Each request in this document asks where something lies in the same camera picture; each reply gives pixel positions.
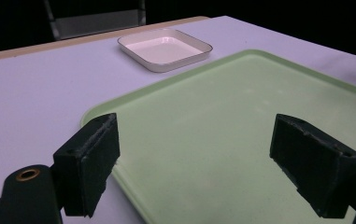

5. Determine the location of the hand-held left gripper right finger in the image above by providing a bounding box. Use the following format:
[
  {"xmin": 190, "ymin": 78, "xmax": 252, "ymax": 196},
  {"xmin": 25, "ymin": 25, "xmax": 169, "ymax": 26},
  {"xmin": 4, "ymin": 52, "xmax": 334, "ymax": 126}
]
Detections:
[{"xmin": 269, "ymin": 113, "xmax": 356, "ymax": 219}]

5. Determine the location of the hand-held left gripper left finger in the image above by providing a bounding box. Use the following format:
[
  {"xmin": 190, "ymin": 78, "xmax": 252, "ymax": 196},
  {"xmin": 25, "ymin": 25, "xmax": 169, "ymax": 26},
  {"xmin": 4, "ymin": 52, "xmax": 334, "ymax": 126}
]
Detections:
[{"xmin": 52, "ymin": 112, "xmax": 121, "ymax": 218}]

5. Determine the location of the light green tray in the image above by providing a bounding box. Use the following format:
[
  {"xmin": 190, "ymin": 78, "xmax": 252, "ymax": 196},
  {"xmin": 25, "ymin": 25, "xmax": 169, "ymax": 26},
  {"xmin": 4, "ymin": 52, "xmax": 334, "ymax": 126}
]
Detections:
[{"xmin": 80, "ymin": 49, "xmax": 356, "ymax": 224}]

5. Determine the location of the white square plate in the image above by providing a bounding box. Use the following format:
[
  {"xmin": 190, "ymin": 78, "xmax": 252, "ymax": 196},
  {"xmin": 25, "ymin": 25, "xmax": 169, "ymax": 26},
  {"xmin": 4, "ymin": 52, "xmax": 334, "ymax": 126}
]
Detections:
[{"xmin": 117, "ymin": 28, "xmax": 214, "ymax": 74}]

